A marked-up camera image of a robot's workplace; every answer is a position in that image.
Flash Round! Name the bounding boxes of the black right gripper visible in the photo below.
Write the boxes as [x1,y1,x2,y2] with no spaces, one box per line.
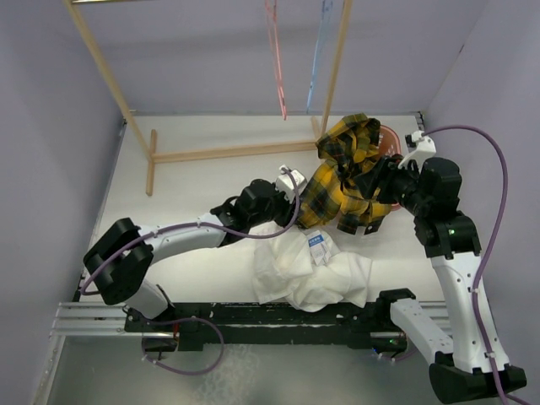
[354,154,430,216]

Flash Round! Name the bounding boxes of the yellow plaid flannel shirt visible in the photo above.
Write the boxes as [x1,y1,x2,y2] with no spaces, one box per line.
[296,113,392,235]

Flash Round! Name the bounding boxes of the white collared shirt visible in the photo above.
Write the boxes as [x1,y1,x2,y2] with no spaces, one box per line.
[251,225,372,312]

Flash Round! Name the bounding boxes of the light blue wire hanger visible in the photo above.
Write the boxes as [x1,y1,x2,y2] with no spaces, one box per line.
[305,0,336,114]

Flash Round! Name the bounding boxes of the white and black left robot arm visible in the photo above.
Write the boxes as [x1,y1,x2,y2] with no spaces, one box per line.
[80,171,304,331]

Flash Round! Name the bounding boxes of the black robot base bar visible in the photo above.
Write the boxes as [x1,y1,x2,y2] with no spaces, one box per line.
[125,289,415,352]

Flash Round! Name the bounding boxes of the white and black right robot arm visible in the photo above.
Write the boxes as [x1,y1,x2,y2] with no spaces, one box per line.
[354,155,527,404]

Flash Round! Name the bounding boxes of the pink plastic laundry basket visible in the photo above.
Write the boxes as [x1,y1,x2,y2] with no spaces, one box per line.
[377,124,404,212]

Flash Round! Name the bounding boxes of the wooden clothes rack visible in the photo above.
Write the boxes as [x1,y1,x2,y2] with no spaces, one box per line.
[64,1,354,195]

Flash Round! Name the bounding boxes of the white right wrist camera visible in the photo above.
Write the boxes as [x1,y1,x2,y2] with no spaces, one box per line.
[398,130,436,170]

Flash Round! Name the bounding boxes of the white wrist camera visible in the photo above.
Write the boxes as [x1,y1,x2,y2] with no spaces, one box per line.
[398,130,436,170]
[274,165,308,203]

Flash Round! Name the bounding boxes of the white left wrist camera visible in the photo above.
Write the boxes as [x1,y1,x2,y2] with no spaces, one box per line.
[274,165,308,203]

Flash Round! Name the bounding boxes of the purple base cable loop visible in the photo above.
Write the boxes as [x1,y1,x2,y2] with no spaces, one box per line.
[141,316,224,376]

